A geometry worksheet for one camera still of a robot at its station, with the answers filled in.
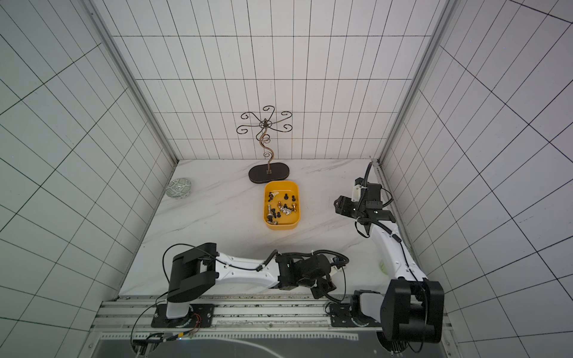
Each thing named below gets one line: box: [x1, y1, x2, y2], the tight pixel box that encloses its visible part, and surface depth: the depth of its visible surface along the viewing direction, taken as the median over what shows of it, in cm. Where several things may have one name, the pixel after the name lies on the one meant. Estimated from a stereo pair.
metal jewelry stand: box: [236, 105, 294, 185], surface depth 106 cm
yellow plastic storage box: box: [262, 179, 301, 231], surface depth 102 cm
